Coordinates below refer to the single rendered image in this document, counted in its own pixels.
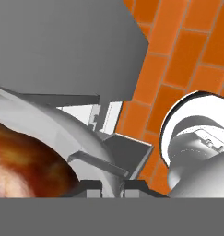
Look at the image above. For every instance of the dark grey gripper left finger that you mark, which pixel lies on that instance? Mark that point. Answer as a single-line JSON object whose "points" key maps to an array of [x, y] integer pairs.
{"points": [[92, 185]]}

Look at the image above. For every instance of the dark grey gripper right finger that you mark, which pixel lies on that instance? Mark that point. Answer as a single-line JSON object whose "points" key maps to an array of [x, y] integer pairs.
{"points": [[135, 185]]}

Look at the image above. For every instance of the grey meat container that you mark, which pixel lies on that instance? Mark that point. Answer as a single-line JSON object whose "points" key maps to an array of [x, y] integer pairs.
{"points": [[55, 129]]}

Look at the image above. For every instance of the white and black round thing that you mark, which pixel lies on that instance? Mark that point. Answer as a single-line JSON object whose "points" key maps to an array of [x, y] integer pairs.
{"points": [[199, 147]]}

